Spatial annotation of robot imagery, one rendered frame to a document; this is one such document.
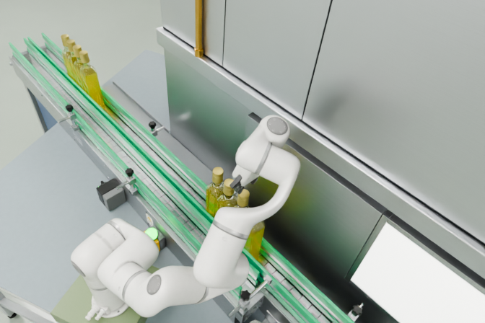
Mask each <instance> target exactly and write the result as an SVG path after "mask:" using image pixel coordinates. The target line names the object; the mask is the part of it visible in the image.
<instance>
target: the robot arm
mask: <svg viewBox="0 0 485 323"><path fill-rule="evenodd" d="M289 136H290V127H289V124H288V122H287V121H286V120H285V119H283V118H282V117H280V116H278V115H269V116H266V117H265V118H264V119H262V121H261V122H260V124H259V126H258V127H257V128H256V129H255V130H254V132H253V133H252V134H251V135H250V137H249V138H248V139H247V140H246V141H243V142H242V144H241V145H240V147H239V149H238V150H237V153H236V159H235V160H236V163H237V166H236V167H235V170H234V172H233V173H232V176H233V177H236V178H235V180H234V181H233V182H232V183H231V184H230V187H231V188H232V189H234V191H235V192H237V193H238V194H241V193H242V191H243V189H244V186H245V185H247V184H248V183H251V184H252V185H254V184H255V183H256V181H257V179H258V177H259V176H261V177H263V178H265V179H267V180H270V181H272V182H274V183H276V184H278V185H279V187H278V190H277V191H276V193H275V195H274V196H273V197H272V199H270V201H269V202H267V203H266V204H264V205H261V206H258V207H254V208H234V207H223V208H220V209H219V210H218V211H217V214H216V215H215V217H214V220H213V222H212V225H211V227H210V229H209V232H208V234H207V235H206V238H205V240H204V243H203V244H202V246H201V248H200V251H199V253H198V255H197V257H196V260H195V262H194V266H193V267H188V266H167V267H164V268H161V269H159V270H158V271H156V272H155V273H153V274H151V273H150V272H148V271H147V270H148V269H149V268H150V267H151V266H152V265H153V264H154V262H155V261H156V260H157V258H158V256H159V249H158V246H157V244H156V243H155V241H154V240H153V239H152V238H151V237H150V236H149V235H148V234H146V233H145V232H143V231H142V230H140V229H138V228H136V227H135V226H133V225H131V224H130V223H128V222H127V221H124V220H123V219H121V218H113V219H111V220H110V221H109V222H107V223H106V224H105V225H104V226H102V227H101V228H100V229H98V230H97V231H96V232H95V233H93V234H92V235H90V236H89V237H88V238H86V239H85V240H84V241H83V242H82V243H81V244H80V245H79V246H77V248H76V249H75V250H74V251H73V252H72V254H71V264H72V265H73V267H74V269H75V270H76V271H77V272H78V273H79V274H80V275H81V276H82V277H83V278H84V280H85V282H86V284H87V285H88V287H89V289H90V291H91V293H92V309H91V310H90V311H89V312H88V314H87V316H86V317H85V319H87V320H91V317H93V316H94V315H95V313H96V314H97V316H96V317H95V319H96V320H99V318H100V317H104V318H113V317H116V316H118V315H120V314H122V313H123V312H124V311H125V310H127V308H128V307H129V306H130V307H131V308H132V309H133V310H134V311H135V312H136V313H137V314H139V315H140V316H142V317H153V316H154V315H156V314H157V313H159V312H160V311H162V310H163V309H165V308H167V307H169V306H177V305H185V304H200V303H202V302H205V301H208V300H209V299H212V298H214V297H216V296H219V295H221V294H223V293H226V292H228V291H231V290H233V289H235V288H237V287H239V286H241V285H242V284H243V283H244V282H245V280H246V278H247V276H248V273H249V268H250V266H249V262H248V259H247V257H246V256H245V255H244V254H243V253H242V250H243V248H244V246H245V243H246V241H247V240H248V237H249V235H250V232H251V230H252V228H253V227H254V226H255V225H256V224H257V223H259V222H261V221H263V220H265V219H267V218H269V217H271V216H272V215H274V214H275V213H276V212H277V211H278V210H279V209H280V208H281V207H282V206H283V204H285V202H286V201H287V198H288V197H289V194H290V192H291V190H292V188H293V186H294V183H295V182H296V179H297V177H298V174H299V171H300V160H299V159H298V158H297V157H296V156H295V155H294V154H291V153H289V152H288V151H285V150H283V149H282V148H283V146H284V144H285V143H286V142H287V140H288V138H289Z"/></svg>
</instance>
